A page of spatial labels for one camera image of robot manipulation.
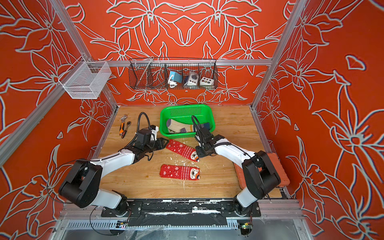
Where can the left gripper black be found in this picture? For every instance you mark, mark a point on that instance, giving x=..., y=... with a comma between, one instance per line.
x=160, y=141

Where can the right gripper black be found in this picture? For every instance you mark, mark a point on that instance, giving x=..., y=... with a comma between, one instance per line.
x=199, y=153

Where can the red snowflake sock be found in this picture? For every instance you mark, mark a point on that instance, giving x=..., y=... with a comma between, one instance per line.
x=183, y=150

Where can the cream striped sock purple toe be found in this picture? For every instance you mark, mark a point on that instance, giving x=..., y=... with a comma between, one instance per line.
x=175, y=127

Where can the green plastic basket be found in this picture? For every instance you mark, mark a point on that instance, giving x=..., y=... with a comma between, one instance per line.
x=183, y=115

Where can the red christmas sock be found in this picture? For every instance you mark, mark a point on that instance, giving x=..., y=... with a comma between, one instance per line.
x=180, y=172

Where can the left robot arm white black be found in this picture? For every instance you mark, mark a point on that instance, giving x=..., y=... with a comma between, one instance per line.
x=82, y=184

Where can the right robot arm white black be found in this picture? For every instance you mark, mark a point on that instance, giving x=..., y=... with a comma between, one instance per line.
x=260, y=174

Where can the red black ratchet wrench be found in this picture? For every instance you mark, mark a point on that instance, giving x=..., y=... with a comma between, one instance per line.
x=123, y=133

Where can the white box with dots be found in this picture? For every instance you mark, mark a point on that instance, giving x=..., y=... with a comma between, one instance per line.
x=206, y=82

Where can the white device with dial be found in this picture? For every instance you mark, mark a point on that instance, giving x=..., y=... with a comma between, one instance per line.
x=192, y=80

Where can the teal box in basket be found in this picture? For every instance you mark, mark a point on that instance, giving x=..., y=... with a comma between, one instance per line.
x=175, y=77

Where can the orange plastic tool case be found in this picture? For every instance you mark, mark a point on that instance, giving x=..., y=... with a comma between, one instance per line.
x=278, y=166

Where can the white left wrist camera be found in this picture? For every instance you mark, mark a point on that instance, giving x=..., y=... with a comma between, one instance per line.
x=154, y=131

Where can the orange handled adjustable wrench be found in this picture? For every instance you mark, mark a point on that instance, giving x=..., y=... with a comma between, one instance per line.
x=122, y=125

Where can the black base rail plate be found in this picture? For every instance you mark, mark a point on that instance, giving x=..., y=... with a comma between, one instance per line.
x=184, y=212

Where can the black wire wall basket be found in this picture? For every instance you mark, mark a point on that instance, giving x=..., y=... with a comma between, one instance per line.
x=153, y=73

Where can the clear acrylic wall box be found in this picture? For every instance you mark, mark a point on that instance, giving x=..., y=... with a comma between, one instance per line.
x=86, y=82

